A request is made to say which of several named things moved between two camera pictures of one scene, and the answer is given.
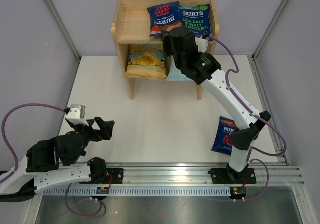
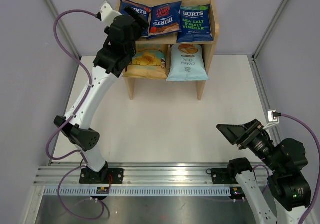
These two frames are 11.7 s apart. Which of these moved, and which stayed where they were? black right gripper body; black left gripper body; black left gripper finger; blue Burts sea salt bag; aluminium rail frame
Moved: black right gripper body; black left gripper finger; black left gripper body
Stayed: blue Burts sea salt bag; aluminium rail frame
